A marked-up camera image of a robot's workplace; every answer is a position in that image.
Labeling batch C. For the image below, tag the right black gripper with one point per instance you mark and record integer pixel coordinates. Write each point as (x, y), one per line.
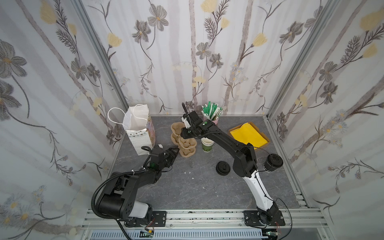
(191, 120)

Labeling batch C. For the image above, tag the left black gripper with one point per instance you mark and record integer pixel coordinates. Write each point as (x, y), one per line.
(169, 156)

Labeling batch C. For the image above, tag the brown pulp cup carrier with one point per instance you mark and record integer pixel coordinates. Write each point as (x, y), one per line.
(187, 147)

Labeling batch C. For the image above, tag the white cartoon paper gift bag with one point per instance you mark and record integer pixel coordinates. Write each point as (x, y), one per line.
(138, 125)

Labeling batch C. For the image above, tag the black cup lid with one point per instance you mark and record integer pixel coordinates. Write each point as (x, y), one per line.
(275, 161)

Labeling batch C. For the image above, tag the black paper coffee cup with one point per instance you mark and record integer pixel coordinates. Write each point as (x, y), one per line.
(269, 167)

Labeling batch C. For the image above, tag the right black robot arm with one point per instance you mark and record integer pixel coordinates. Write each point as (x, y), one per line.
(244, 165)

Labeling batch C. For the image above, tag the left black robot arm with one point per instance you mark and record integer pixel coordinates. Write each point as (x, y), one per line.
(115, 198)

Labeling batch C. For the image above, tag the stacked green paper cups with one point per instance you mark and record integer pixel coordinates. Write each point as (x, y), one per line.
(207, 144)

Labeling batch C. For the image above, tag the pink cup holder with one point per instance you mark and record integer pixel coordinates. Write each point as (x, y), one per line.
(214, 121)

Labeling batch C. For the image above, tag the green white straw bundle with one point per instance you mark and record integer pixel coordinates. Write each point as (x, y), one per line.
(211, 111)

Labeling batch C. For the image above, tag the stack of black lids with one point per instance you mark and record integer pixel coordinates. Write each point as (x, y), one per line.
(223, 168)

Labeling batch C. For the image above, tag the yellow napkins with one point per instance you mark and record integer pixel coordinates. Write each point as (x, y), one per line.
(248, 135)

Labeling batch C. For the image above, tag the aluminium mounting rail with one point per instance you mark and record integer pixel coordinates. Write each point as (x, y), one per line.
(294, 224)

